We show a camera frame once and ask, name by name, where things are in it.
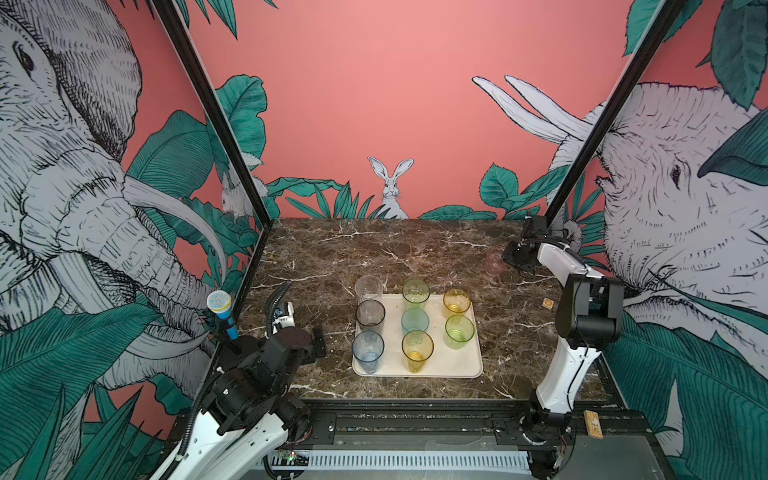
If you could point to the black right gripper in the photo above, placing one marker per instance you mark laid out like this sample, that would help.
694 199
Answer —
508 255

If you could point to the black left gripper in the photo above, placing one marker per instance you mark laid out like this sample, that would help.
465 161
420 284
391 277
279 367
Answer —
312 352

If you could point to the pale blue tall tumbler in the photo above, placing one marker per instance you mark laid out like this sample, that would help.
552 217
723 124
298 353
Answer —
368 348

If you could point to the smoky grey tall tumbler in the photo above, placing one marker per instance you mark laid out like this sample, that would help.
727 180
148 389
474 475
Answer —
370 315

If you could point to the short amber tumbler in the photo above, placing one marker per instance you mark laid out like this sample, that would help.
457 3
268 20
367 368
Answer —
456 302

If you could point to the clear tall plastic tumbler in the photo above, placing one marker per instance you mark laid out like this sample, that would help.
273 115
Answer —
368 287

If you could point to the short green tumbler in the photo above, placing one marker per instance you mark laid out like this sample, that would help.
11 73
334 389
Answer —
459 331

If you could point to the tall amber tumbler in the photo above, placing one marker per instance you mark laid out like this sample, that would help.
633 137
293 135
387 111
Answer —
418 347

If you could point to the frosted teal textured tumbler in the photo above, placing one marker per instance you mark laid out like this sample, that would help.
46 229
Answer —
414 319

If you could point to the tall green tumbler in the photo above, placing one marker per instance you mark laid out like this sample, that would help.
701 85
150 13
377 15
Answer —
416 293

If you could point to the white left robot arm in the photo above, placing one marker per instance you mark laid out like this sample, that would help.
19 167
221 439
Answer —
246 409

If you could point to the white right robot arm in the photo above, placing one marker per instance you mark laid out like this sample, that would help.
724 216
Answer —
588 318

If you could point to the white plastic tray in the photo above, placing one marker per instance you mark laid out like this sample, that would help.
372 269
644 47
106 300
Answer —
445 362

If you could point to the short pink tumbler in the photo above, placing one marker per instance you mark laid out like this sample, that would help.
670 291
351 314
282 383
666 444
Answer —
494 265

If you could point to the green lit circuit board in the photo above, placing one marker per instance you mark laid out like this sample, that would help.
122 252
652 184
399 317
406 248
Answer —
290 459

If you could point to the blue toy microphone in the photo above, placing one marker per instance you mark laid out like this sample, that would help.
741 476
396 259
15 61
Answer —
220 303

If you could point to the white ribbed vent strip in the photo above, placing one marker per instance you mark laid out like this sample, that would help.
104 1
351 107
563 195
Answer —
486 461

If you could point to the tan cork block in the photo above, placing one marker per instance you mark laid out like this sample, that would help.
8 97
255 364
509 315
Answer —
592 424

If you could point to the black front mounting rail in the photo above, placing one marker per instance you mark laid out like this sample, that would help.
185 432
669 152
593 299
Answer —
336 422

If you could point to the black corner frame post right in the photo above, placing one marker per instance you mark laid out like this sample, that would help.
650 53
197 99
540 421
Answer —
653 36

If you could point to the black corner frame post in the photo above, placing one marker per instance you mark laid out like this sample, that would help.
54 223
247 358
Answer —
172 21
653 36

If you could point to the black corner frame post left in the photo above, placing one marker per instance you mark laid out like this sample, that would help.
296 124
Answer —
172 21

